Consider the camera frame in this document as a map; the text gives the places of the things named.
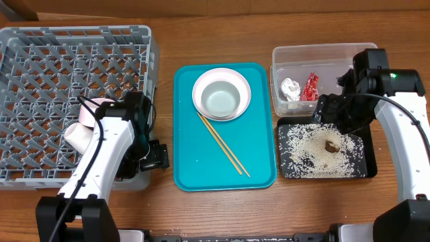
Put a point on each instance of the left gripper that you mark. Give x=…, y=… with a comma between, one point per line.
x=160, y=158

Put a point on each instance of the grey plastic dish rack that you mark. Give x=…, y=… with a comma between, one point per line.
x=43, y=71

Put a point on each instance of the wooden chopstick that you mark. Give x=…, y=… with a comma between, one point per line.
x=234, y=157
x=223, y=148

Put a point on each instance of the pink bowl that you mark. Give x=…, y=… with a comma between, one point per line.
x=85, y=118

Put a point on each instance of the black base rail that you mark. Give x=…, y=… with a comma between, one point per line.
x=221, y=238

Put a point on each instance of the white round plate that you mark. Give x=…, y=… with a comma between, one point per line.
x=222, y=74

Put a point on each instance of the teal plastic serving tray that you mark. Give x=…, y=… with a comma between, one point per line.
x=199, y=164

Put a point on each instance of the white tissue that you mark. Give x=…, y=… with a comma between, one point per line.
x=290, y=89

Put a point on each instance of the white paper cup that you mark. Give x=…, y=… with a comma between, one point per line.
x=78, y=136

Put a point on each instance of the grey bowl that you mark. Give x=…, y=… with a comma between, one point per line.
x=220, y=99

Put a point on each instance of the brown food scrap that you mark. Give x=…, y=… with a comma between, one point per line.
x=331, y=147

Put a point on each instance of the red snack wrapper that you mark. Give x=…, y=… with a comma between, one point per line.
x=310, y=91

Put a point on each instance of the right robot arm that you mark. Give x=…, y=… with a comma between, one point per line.
x=396, y=98

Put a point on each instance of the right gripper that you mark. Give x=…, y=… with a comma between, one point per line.
x=330, y=109

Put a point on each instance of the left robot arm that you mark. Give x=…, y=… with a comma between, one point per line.
x=80, y=212

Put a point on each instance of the black plastic tray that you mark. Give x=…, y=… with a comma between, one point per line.
x=369, y=148

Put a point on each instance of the pile of white rice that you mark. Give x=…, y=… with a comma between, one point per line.
x=312, y=154

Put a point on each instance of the clear plastic waste bin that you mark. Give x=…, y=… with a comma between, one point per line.
x=327, y=61

